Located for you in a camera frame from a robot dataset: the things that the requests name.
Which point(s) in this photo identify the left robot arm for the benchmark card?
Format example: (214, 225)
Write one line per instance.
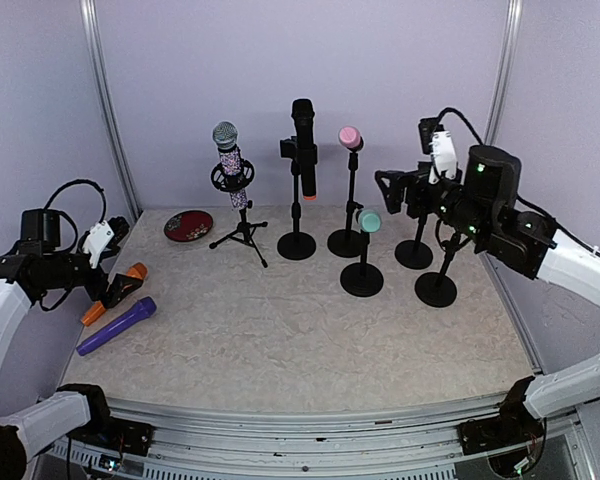
(35, 265)

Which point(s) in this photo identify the dark red floral plate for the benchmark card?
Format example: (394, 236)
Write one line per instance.
(188, 226)

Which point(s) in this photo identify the pink microphone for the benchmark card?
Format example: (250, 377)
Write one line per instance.
(350, 138)

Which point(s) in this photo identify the black tall microphone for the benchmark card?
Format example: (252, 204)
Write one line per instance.
(306, 149)

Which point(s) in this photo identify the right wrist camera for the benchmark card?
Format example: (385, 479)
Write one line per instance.
(436, 142)

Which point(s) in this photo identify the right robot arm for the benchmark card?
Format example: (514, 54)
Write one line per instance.
(483, 207)

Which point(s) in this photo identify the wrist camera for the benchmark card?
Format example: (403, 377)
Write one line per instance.
(103, 240)
(436, 142)

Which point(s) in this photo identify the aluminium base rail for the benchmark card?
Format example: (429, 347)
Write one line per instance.
(422, 442)

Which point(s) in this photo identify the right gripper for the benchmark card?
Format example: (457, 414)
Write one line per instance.
(400, 179)

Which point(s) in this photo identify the black tripod mic stand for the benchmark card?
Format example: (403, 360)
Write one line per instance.
(244, 231)

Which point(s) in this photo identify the metal frame post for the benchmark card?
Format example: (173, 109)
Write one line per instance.
(88, 10)
(504, 70)

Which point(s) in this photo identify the black round-base stand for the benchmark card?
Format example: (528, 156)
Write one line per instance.
(415, 254)

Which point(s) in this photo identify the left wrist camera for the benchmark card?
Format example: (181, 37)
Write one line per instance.
(103, 240)

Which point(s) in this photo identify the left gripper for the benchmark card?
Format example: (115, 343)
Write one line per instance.
(112, 293)

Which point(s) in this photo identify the teal microphone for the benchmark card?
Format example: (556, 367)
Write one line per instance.
(368, 220)

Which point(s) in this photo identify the orange microphone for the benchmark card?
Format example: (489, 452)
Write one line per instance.
(138, 271)

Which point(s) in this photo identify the right metal frame post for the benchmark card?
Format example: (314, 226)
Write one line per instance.
(504, 70)

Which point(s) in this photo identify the purple microphone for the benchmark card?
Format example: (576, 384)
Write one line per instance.
(141, 310)

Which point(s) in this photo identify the silver rhinestone microphone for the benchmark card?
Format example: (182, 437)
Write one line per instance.
(228, 155)

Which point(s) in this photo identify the left metal frame post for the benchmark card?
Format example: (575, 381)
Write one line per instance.
(88, 10)

